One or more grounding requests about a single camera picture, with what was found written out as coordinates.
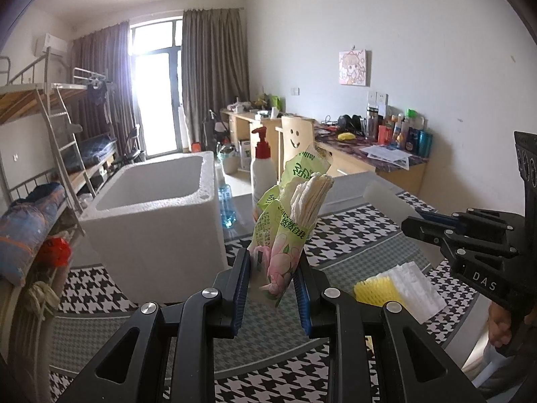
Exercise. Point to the white lotion pump bottle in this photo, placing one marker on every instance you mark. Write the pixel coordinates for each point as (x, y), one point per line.
(262, 172)

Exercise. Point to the white foam net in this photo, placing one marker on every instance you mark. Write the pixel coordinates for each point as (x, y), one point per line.
(419, 294)

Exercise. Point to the row of toiletry bottles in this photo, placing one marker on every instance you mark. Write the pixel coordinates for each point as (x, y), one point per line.
(423, 142)

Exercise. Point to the white papers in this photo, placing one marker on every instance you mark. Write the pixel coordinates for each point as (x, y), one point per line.
(386, 155)

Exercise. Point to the orange bucket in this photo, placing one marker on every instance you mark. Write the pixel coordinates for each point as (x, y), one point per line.
(196, 147)

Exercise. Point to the metal bunk ladder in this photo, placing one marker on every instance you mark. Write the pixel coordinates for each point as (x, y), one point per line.
(81, 155)

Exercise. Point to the long wooden desk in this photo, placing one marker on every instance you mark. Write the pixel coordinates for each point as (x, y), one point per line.
(402, 180)

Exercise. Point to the purple patterned desk mat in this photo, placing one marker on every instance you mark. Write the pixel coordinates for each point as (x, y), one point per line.
(348, 147)

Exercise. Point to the double wall socket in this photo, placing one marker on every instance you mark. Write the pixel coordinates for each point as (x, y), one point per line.
(377, 97)

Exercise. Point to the yellowish cloth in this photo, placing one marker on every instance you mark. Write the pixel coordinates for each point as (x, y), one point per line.
(40, 296)

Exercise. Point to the glass balcony door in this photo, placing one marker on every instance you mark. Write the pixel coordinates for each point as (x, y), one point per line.
(155, 105)

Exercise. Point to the brown curtain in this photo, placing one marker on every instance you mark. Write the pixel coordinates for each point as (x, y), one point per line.
(214, 75)
(96, 63)

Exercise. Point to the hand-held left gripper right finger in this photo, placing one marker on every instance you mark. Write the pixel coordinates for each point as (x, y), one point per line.
(302, 298)

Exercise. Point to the pink wall poster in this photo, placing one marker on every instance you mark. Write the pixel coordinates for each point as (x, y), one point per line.
(353, 67)

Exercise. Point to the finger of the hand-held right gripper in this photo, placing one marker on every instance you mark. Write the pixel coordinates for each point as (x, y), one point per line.
(482, 218)
(419, 226)

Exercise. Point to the hanging dark clothes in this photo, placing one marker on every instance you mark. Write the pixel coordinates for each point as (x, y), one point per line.
(98, 92)

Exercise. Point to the large metal bunk bed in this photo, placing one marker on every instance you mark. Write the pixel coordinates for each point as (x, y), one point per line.
(21, 100)

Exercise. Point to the person's right forearm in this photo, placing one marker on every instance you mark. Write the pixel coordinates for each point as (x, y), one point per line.
(493, 365)

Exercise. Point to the clear water bottle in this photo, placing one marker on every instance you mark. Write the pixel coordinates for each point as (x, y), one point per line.
(226, 205)

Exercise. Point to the person's right hand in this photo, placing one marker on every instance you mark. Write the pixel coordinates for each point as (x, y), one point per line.
(499, 327)

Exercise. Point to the white carton box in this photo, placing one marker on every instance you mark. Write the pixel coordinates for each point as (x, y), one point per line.
(245, 155)

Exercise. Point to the wooden smiley chair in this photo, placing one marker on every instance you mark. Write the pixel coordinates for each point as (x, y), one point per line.
(295, 134)

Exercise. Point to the yellow desk object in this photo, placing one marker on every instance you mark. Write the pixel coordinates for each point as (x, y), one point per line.
(346, 137)

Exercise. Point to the blue orange bedding bundle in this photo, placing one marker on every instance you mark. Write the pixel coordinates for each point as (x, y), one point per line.
(29, 226)

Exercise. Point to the black headphones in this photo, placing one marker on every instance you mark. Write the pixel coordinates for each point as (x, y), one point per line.
(350, 122)

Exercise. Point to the red plastic bag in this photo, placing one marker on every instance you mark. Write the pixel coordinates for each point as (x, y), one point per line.
(54, 252)

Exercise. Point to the houndstooth blanket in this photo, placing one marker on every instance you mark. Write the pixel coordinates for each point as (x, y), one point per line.
(105, 336)

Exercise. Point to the black folding chair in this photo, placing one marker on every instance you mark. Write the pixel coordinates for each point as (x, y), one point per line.
(133, 134)

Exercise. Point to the dark blue quilt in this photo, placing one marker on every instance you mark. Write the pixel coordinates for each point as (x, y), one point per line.
(46, 192)

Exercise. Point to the small metal bunk bed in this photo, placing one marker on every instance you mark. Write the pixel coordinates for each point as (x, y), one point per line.
(63, 88)

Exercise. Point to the green box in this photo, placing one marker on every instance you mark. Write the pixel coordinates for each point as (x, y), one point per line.
(275, 103)

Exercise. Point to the white foam box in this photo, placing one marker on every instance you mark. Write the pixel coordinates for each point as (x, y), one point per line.
(159, 243)

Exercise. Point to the green pink snack packet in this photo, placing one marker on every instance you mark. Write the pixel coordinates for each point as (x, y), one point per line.
(285, 235)

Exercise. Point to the grey waste bin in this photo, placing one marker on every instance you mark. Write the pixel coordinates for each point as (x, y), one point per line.
(230, 161)

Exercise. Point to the steel thermos bottle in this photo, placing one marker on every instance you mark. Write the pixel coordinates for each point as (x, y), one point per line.
(371, 124)

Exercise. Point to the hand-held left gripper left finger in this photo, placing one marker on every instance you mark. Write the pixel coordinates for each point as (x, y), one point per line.
(242, 294)

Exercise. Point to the folded blue quilt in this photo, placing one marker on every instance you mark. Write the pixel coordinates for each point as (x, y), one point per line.
(94, 153)

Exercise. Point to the white air conditioner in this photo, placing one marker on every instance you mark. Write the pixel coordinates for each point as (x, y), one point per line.
(52, 44)

